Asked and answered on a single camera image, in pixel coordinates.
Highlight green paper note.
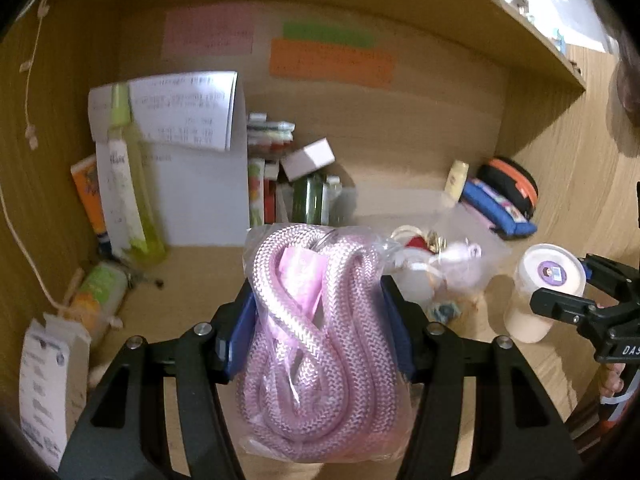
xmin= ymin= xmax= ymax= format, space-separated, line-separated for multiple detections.
xmin=282 ymin=20 xmax=376 ymax=50

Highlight pink paper note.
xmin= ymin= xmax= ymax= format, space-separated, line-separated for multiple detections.
xmin=162 ymin=7 xmax=255 ymax=56

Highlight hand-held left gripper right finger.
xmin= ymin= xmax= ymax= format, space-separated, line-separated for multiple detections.
xmin=380 ymin=276 xmax=583 ymax=480

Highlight small yellow bottle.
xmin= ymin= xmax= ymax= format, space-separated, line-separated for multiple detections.
xmin=444 ymin=160 xmax=470 ymax=201

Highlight small white tube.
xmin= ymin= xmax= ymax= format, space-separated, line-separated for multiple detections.
xmin=90 ymin=360 xmax=115 ymax=386

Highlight clear plastic storage box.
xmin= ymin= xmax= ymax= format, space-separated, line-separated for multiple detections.
xmin=247 ymin=182 xmax=513 ymax=311

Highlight dark green jar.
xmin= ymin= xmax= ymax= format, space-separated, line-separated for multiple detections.
xmin=292 ymin=175 xmax=341 ymax=226

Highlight green and orange bottle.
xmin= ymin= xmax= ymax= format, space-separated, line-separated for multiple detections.
xmin=65 ymin=262 xmax=128 ymax=341

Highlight white round jar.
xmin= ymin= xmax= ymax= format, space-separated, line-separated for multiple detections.
xmin=504 ymin=243 xmax=587 ymax=343

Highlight thin white cord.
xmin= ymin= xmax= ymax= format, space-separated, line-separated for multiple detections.
xmin=20 ymin=0 xmax=51 ymax=151

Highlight brown translucent bag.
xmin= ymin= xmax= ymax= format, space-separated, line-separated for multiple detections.
xmin=607 ymin=25 xmax=640 ymax=128

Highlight small white box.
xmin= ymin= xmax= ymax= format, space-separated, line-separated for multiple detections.
xmin=280 ymin=137 xmax=336 ymax=181

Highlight black and orange case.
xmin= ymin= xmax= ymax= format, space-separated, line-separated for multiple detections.
xmin=477 ymin=156 xmax=540 ymax=221

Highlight white printed receipt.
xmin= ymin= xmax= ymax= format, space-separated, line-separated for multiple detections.
xmin=129 ymin=71 xmax=238 ymax=152

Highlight fruit printed booklet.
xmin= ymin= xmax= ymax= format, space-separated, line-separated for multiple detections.
xmin=248 ymin=157 xmax=266 ymax=228

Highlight orange paper note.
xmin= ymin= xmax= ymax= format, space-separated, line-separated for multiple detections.
xmin=269 ymin=39 xmax=396 ymax=88

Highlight small metal keys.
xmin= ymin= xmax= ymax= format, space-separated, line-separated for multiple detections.
xmin=125 ymin=267 xmax=166 ymax=288

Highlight blue pencil case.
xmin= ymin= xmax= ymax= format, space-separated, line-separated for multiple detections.
xmin=460 ymin=180 xmax=538 ymax=238

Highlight person's right hand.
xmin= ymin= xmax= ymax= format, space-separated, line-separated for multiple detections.
xmin=599 ymin=361 xmax=627 ymax=399

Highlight pink ball with sticker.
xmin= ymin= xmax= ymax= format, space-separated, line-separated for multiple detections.
xmin=440 ymin=242 xmax=483 ymax=286

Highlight orange sunscreen tube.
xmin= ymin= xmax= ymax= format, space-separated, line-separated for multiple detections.
xmin=70 ymin=155 xmax=108 ymax=246

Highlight white printed carton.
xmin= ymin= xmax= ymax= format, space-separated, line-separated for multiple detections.
xmin=19 ymin=312 xmax=92 ymax=466

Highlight red and gold ornament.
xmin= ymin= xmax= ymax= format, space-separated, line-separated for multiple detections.
xmin=390 ymin=225 xmax=451 ymax=261

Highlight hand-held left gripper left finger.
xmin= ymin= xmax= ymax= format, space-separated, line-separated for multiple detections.
xmin=57 ymin=280 xmax=258 ymax=480

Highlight thick white cable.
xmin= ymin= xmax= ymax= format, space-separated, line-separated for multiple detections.
xmin=0 ymin=180 xmax=71 ymax=311

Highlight yellow-green spray bottle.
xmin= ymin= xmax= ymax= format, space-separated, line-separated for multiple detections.
xmin=107 ymin=84 xmax=167 ymax=267

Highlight large white paper sheet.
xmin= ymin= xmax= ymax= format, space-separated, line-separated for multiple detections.
xmin=89 ymin=85 xmax=251 ymax=247

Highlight bagged pink rope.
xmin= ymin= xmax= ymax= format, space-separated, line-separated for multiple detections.
xmin=240 ymin=225 xmax=416 ymax=463

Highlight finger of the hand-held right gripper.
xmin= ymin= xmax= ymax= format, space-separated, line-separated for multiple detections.
xmin=577 ymin=254 xmax=640 ymax=303
xmin=530 ymin=287 xmax=626 ymax=333

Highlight stack of booklets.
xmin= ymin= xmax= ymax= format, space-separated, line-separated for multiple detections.
xmin=247 ymin=112 xmax=296 ymax=161

